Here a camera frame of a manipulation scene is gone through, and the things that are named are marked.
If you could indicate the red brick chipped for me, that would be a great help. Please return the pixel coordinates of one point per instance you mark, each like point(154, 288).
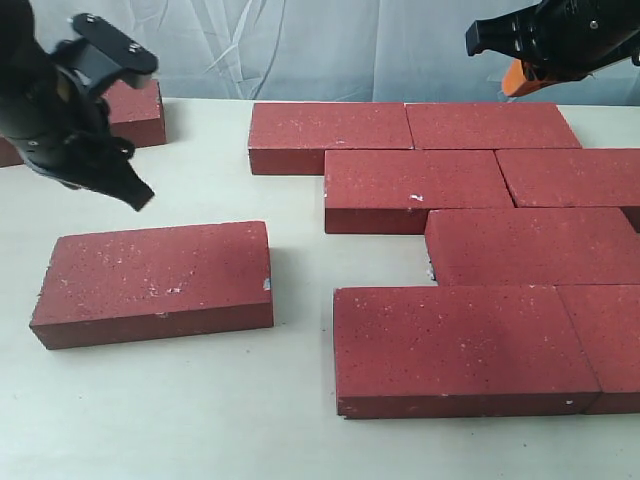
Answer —
point(157, 283)

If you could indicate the red brick second row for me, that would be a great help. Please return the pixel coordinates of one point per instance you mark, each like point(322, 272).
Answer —
point(392, 192)
point(563, 178)

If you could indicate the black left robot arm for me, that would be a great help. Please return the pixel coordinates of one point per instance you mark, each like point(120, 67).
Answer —
point(21, 53)

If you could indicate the red brick back row right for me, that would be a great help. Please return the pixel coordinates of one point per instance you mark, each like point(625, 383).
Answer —
point(489, 126)

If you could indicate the red brick third row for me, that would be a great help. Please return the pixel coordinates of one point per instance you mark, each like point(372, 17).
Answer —
point(522, 246)

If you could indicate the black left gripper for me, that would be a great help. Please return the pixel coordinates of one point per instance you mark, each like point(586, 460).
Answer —
point(62, 132)

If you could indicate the red brick front left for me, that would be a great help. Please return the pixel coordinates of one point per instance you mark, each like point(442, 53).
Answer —
point(473, 351)

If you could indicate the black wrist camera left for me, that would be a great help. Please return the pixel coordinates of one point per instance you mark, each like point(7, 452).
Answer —
point(100, 55)

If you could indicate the red brick back row left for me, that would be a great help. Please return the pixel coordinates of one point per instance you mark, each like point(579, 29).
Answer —
point(291, 138)

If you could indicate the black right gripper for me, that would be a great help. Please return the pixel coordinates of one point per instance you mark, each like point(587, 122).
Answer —
point(570, 39)

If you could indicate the red brick front right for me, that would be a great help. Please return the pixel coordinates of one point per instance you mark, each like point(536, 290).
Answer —
point(606, 320)

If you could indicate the white backdrop cloth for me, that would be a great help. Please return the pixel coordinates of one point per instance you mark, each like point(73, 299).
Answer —
point(380, 51)

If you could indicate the red brick far left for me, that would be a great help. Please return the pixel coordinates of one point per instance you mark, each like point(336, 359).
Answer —
point(137, 114)

